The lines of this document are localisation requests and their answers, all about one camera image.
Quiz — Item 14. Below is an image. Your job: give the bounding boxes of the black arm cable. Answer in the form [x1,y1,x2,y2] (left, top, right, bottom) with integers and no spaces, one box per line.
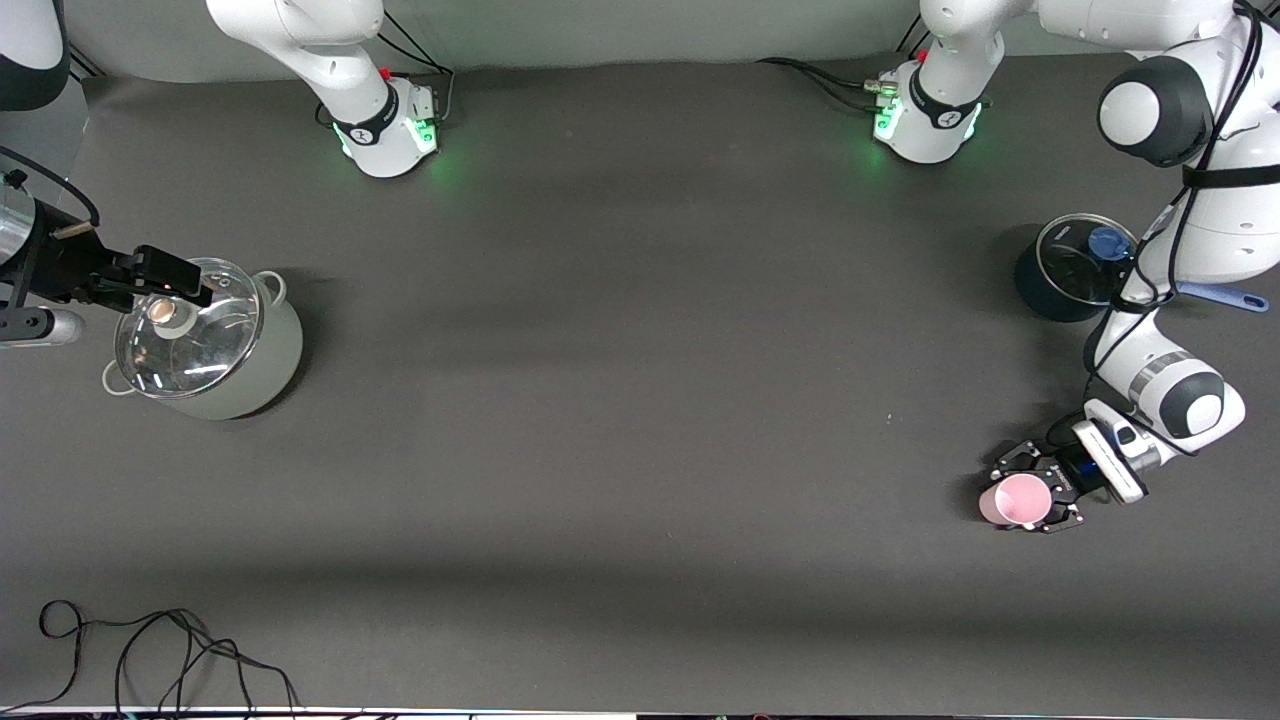
[1083,0,1280,403]
[0,143,103,243]

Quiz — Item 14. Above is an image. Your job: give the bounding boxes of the pale green stock pot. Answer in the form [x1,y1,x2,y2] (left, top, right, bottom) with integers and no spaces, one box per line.
[102,268,304,421]

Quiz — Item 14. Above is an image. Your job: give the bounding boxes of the glass lid with blue knob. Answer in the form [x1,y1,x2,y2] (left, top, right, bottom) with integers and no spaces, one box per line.
[1036,213,1141,306]

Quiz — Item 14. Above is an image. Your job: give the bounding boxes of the pink plastic cup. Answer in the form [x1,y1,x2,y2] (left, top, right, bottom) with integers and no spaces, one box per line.
[979,473,1054,529]

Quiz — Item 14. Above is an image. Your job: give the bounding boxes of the glass lid with copper knob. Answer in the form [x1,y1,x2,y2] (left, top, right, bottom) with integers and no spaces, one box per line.
[114,257,263,399]

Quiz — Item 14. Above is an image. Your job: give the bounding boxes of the loose black cable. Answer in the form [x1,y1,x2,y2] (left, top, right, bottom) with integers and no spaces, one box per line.
[0,600,301,717]

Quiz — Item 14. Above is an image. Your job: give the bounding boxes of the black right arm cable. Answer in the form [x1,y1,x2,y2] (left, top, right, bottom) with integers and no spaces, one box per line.
[0,143,103,243]

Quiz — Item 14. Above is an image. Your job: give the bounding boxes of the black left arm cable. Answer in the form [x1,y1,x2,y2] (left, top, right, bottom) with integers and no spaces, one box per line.
[1083,0,1280,403]

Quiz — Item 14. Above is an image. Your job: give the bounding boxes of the dark blue saucepan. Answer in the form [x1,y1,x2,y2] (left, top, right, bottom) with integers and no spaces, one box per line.
[1015,213,1271,323]

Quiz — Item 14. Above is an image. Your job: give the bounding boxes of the black base power cable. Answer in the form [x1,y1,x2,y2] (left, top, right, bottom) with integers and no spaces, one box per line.
[755,20,936,111]
[375,12,457,126]

